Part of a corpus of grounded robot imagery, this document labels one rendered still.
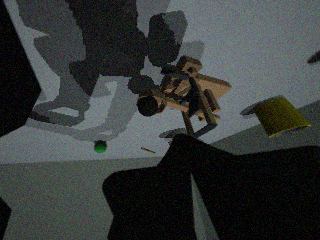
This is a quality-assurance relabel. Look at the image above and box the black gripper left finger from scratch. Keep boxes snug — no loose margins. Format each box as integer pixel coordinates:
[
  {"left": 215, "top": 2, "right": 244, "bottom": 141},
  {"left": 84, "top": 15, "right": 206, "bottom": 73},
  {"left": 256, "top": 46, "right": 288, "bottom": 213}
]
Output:
[{"left": 102, "top": 134, "right": 195, "bottom": 232}]

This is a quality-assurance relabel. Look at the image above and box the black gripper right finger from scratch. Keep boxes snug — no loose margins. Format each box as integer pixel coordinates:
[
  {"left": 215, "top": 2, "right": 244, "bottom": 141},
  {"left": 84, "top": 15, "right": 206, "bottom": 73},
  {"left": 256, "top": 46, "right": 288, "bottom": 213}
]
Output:
[{"left": 180, "top": 133, "right": 320, "bottom": 240}]

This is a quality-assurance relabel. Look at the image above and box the green ball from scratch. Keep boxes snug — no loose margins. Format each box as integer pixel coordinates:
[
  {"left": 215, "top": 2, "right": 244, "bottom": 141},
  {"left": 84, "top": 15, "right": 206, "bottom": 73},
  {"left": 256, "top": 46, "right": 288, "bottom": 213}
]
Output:
[{"left": 94, "top": 141, "right": 107, "bottom": 153}]

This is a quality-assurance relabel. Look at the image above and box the yellow cylindrical cup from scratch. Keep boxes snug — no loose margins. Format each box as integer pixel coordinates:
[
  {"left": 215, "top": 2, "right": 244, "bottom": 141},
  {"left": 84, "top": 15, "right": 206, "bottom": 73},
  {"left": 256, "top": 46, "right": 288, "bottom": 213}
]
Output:
[{"left": 253, "top": 95, "right": 311, "bottom": 138}]

